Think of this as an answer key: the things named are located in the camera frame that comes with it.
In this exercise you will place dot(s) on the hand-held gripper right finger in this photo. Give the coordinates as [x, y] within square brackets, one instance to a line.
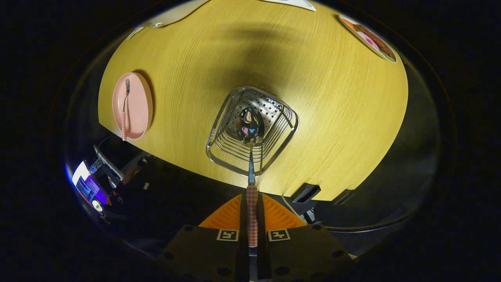
[262, 219]

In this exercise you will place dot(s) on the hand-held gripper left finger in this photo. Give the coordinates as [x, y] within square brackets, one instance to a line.
[243, 219]

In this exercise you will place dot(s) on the grey laptop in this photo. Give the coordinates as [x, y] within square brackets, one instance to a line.
[109, 164]

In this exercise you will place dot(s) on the pink plate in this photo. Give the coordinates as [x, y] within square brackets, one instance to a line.
[137, 105]

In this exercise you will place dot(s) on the lit computer monitor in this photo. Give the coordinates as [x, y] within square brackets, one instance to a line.
[84, 184]

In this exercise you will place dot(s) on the plate of toy food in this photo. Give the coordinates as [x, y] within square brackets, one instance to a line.
[370, 39]

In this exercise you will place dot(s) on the black table bracket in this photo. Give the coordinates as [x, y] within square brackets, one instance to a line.
[305, 192]
[343, 197]

